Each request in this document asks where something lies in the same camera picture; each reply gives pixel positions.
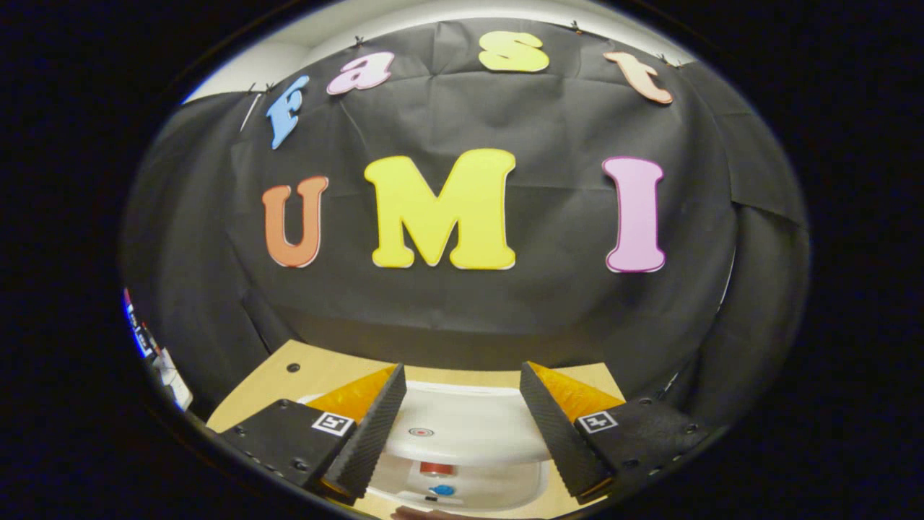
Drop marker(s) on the blue paper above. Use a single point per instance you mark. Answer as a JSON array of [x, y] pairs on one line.
[[442, 490]]

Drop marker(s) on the red pop can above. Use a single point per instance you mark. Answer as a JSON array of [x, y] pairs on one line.
[[437, 469]]

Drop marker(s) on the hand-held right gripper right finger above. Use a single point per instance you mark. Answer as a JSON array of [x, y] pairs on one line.
[[559, 433]]

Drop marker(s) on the wooden desktop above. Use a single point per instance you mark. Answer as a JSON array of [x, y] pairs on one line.
[[317, 368]]

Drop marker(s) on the white desktop garbage bin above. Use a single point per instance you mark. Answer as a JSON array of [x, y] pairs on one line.
[[462, 426]]

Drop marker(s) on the computer monitor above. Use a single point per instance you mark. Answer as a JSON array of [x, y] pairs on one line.
[[133, 325]]

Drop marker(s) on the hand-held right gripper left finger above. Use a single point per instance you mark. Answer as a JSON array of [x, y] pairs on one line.
[[372, 433]]

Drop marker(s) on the black backdrop cloth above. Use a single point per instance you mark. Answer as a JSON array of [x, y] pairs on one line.
[[548, 325]]

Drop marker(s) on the white side table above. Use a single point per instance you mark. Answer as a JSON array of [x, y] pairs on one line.
[[177, 386]]

